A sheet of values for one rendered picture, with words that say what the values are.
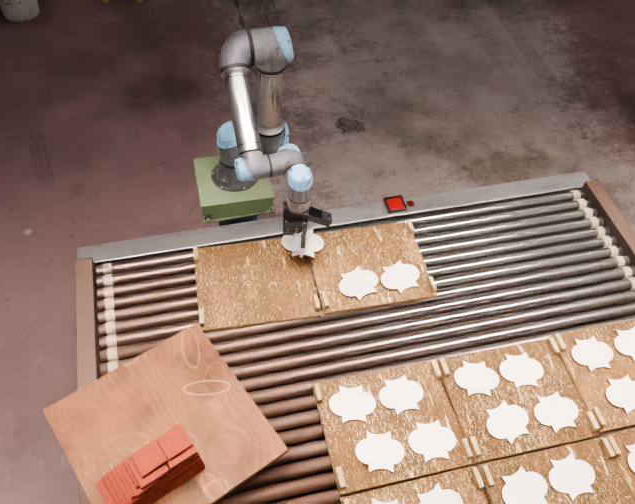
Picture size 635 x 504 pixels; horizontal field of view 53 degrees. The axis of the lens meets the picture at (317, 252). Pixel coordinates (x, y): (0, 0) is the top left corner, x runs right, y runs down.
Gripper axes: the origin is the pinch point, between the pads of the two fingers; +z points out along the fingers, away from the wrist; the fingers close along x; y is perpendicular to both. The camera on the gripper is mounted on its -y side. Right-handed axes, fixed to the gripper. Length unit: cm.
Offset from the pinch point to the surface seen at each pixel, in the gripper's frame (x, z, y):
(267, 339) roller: 32.4, 11.2, 11.6
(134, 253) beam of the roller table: -3, 12, 61
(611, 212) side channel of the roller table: -24, 8, -123
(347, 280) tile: 10.0, 8.3, -16.0
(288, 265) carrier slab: 2.9, 9.5, 4.9
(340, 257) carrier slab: -1.0, 9.4, -14.1
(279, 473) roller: 77, 11, 7
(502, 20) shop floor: -310, 104, -164
